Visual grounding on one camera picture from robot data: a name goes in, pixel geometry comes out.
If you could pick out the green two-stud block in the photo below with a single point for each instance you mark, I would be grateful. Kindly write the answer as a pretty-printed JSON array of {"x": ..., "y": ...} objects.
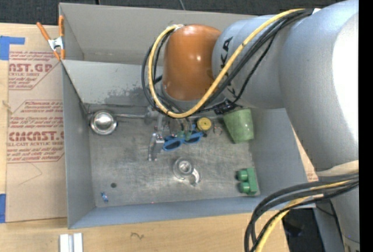
[{"x": 247, "y": 182}]

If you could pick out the blue sunglasses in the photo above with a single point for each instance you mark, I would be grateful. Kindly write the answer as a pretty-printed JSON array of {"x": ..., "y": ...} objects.
[{"x": 172, "y": 144}]

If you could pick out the silver metal ladle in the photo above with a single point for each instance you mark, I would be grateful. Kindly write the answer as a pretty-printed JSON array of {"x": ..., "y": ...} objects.
[{"x": 102, "y": 123}]

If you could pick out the small blue scrap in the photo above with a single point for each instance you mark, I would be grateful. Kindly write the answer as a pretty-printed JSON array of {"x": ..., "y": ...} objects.
[{"x": 104, "y": 197}]

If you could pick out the brown cardboard board red print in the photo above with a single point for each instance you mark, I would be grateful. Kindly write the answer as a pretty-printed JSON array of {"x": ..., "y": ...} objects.
[{"x": 35, "y": 181}]

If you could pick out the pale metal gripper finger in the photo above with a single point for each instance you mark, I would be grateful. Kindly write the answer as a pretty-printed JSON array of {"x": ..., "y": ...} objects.
[
  {"x": 159, "y": 144},
  {"x": 152, "y": 149}
]

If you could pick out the green cup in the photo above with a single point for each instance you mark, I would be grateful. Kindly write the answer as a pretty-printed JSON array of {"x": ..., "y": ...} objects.
[{"x": 240, "y": 126}]

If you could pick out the yellow round disc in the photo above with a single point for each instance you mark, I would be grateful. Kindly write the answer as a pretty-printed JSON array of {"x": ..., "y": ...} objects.
[{"x": 204, "y": 123}]

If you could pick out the black cylinder on white bracket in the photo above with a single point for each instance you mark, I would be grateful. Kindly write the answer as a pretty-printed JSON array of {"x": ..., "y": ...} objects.
[{"x": 224, "y": 108}]

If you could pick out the grey metal bin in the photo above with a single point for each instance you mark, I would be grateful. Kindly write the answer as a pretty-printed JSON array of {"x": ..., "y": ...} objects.
[{"x": 140, "y": 183}]

